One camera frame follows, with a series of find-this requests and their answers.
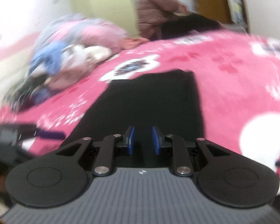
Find cream fleece garment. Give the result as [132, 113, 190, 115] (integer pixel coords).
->
[85, 45, 112, 62]

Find peach cloth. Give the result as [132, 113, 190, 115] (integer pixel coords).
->
[122, 37, 148, 50]

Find black printed shirt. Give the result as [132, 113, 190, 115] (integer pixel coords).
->
[61, 69, 206, 168]

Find blue jeans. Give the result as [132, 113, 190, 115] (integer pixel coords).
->
[31, 87, 54, 105]

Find beige garment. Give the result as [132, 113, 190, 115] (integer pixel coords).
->
[49, 63, 96, 91]

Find pale yellow wardrobe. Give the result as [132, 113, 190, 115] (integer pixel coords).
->
[69, 0, 140, 39]

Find pink floral blanket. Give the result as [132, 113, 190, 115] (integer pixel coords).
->
[0, 30, 280, 192]

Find grey garment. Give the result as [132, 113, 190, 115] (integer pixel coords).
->
[3, 73, 49, 112]

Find pink white headboard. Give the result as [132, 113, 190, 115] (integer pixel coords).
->
[0, 31, 41, 91]

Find white garment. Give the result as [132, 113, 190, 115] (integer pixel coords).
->
[61, 44, 89, 68]

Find light blue shirt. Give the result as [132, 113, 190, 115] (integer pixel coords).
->
[29, 41, 68, 76]

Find pink grey floral quilt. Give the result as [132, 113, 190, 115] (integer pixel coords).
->
[35, 14, 129, 54]

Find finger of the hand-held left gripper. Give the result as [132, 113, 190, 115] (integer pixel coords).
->
[36, 131, 66, 141]

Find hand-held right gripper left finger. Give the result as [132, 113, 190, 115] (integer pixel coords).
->
[56, 125, 136, 176]

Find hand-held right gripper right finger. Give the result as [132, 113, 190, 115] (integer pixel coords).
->
[152, 125, 231, 176]

